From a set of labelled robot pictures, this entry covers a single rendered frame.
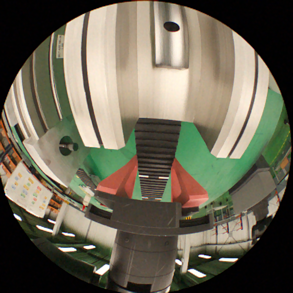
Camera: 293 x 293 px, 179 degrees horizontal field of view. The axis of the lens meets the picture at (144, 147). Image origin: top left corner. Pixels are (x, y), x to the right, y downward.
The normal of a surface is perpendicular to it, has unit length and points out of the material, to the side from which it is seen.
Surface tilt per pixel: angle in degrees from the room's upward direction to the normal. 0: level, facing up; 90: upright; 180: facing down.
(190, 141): 0
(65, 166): 90
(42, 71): 90
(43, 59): 90
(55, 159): 90
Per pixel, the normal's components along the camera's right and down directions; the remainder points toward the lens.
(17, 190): 0.99, 0.11
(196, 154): -0.14, 0.64
